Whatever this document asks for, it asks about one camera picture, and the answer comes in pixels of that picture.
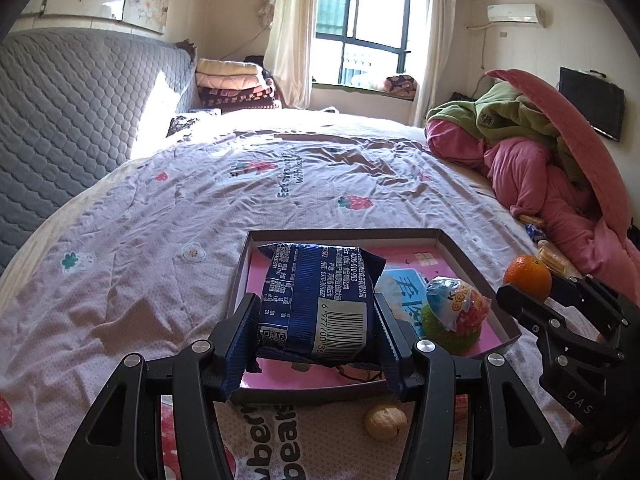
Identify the orange snack packet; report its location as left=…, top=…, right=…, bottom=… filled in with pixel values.
left=518, top=214, right=546, bottom=230

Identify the pink pillow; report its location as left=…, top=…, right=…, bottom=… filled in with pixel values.
left=485, top=68, right=631, bottom=242

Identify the green blanket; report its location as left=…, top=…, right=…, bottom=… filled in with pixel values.
left=426, top=81, right=587, bottom=184

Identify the orange mandarin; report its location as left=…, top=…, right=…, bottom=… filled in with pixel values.
left=502, top=255, right=552, bottom=302

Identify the red surprise egg toy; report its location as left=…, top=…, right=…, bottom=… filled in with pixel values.
left=425, top=276, right=491, bottom=335

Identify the green knitted ring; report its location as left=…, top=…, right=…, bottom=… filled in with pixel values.
left=418, top=303, right=484, bottom=357

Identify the brown walnut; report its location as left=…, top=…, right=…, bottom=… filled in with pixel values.
left=363, top=404, right=408, bottom=441

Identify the pink duvet pile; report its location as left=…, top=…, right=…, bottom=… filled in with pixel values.
left=426, top=119, right=639, bottom=301

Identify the blue surprise egg toy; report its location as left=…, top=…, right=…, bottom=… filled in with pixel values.
left=454, top=394, right=469, bottom=422

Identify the pink and blue book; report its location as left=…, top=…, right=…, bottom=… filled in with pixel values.
left=241, top=240, right=480, bottom=392

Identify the cream curtain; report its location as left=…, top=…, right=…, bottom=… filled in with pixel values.
left=258, top=0, right=318, bottom=108
left=411, top=0, right=457, bottom=127

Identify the window with dark frame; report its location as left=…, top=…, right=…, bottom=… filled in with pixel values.
left=311, top=0, right=412, bottom=90

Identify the pink strawberry bed sheet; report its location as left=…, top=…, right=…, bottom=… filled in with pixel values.
left=1, top=110, right=534, bottom=479

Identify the right cream curtain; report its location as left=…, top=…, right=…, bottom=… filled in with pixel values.
left=411, top=0, right=457, bottom=127

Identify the white air conditioner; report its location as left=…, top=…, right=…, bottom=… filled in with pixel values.
left=487, top=3, right=546, bottom=27

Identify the grey quilted headboard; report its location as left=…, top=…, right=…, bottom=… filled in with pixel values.
left=1, top=28, right=198, bottom=266

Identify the folded cloth on windowsill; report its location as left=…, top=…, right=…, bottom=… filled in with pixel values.
left=384, top=74, right=418, bottom=100

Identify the stack of folded blankets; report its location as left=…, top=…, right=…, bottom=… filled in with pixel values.
left=195, top=58, right=283, bottom=114

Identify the dark cardboard box tray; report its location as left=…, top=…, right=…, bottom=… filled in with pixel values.
left=229, top=229, right=521, bottom=405

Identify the yellow snack packet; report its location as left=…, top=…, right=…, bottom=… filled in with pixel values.
left=537, top=240, right=572, bottom=278

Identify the black wall television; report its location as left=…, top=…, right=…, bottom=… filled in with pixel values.
left=558, top=67, right=626, bottom=142

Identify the left cream curtain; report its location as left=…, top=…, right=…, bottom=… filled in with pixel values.
left=258, top=0, right=318, bottom=108

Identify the blue candy wrapper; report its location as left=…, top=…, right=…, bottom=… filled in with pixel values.
left=525, top=223, right=547, bottom=244

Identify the blue snack packet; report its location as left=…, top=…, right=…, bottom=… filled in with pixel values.
left=257, top=242, right=386, bottom=367

